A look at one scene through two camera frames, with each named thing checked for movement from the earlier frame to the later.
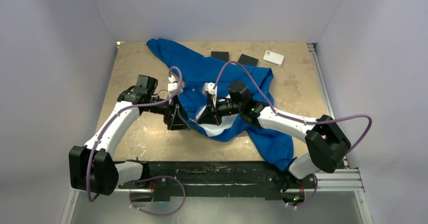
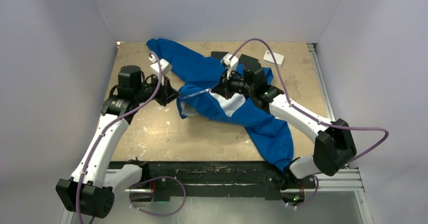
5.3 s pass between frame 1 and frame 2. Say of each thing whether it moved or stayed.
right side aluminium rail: stayed
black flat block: stayed
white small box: stayed
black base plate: stayed
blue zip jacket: moved
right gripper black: moved
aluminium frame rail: stayed
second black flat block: stayed
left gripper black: moved
